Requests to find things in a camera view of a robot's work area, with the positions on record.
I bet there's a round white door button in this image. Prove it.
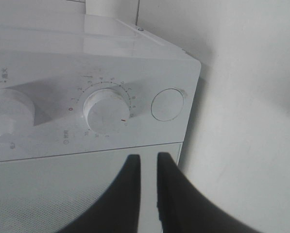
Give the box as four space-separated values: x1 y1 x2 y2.
151 88 184 122

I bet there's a white microwave door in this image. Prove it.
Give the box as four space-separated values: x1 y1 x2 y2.
0 143 182 233

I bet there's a white lower timer knob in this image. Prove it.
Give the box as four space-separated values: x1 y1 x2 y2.
83 88 130 135

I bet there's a white microwave oven body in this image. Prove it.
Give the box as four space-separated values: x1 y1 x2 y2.
0 12 201 161

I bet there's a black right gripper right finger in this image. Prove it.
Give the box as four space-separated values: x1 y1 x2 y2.
157 152 290 233

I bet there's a white upper power knob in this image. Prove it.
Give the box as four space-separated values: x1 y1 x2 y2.
0 88 35 137

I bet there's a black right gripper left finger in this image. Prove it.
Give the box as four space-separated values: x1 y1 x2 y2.
59 154 140 233

